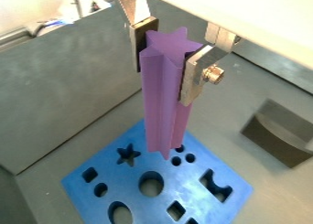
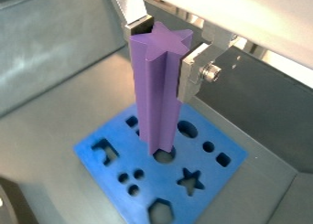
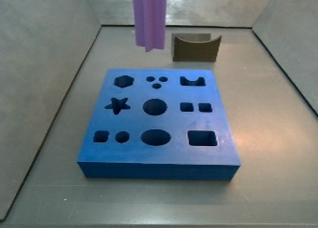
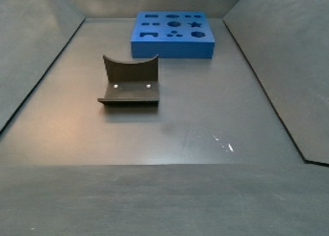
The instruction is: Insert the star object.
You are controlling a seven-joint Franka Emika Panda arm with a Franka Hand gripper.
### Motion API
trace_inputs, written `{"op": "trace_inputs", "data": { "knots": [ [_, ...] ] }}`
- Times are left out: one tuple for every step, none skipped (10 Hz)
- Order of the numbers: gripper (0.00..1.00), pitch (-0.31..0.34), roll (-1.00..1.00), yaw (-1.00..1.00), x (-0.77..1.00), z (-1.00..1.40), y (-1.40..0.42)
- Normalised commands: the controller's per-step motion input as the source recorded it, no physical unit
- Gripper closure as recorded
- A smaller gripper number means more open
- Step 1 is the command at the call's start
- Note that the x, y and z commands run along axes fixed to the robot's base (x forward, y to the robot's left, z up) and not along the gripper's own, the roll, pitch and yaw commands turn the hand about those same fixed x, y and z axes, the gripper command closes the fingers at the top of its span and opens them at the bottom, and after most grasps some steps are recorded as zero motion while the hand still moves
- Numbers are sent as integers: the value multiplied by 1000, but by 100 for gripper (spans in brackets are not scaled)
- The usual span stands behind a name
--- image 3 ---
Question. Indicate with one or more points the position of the blue shape-sorting block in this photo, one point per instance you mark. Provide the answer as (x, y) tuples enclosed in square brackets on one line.
[(159, 128)]

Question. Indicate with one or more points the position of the dark olive U-shaped block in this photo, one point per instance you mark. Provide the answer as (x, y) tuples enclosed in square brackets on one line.
[(194, 47)]

